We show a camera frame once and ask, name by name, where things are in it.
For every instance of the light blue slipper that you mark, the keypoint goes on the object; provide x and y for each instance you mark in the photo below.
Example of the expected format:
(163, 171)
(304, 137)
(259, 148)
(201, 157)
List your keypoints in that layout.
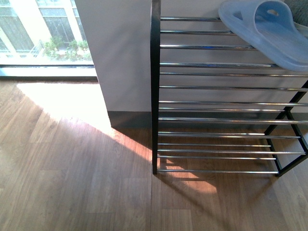
(268, 26)

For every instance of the grey sneaker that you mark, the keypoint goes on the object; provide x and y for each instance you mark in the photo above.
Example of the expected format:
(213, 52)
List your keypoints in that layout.
(299, 10)

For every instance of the black metal shoe rack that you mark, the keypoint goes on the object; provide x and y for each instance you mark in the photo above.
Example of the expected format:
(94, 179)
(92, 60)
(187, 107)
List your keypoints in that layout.
(219, 105)

